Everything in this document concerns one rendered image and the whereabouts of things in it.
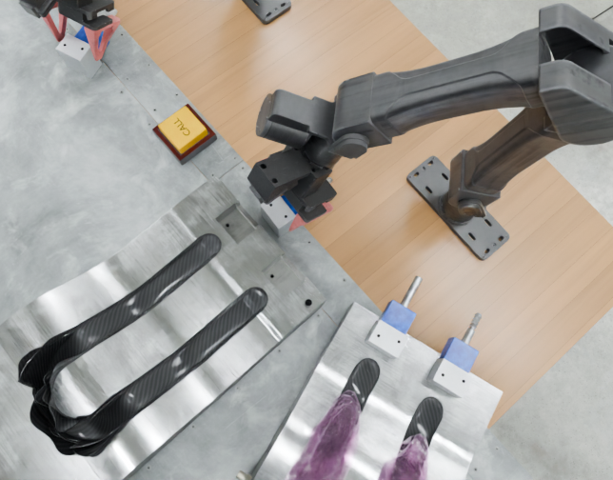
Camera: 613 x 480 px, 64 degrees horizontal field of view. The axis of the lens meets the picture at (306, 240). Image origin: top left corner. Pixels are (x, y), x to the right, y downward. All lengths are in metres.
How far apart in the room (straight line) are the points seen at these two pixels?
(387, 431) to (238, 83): 0.65
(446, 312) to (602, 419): 1.12
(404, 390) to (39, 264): 0.62
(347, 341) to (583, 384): 1.23
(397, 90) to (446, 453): 0.51
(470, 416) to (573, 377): 1.09
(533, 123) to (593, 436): 1.41
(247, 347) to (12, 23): 0.76
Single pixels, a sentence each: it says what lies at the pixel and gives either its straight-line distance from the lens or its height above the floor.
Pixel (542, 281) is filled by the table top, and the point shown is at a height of 0.80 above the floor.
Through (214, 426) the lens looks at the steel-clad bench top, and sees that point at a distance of 0.82.
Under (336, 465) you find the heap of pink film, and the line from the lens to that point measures 0.72.
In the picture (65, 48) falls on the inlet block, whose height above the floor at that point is 0.85.
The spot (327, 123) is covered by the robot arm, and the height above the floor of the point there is 1.05.
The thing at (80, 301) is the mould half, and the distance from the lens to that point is 0.76.
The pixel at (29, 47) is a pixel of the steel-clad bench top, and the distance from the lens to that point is 1.10.
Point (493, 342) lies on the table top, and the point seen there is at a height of 0.80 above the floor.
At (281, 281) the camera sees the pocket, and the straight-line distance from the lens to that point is 0.76.
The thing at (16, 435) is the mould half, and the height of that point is 0.86.
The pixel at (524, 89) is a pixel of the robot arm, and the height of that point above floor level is 1.21.
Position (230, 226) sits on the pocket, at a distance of 0.79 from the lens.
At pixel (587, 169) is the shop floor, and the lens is 2.08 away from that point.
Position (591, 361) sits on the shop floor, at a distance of 1.91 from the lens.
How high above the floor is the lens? 1.61
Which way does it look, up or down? 75 degrees down
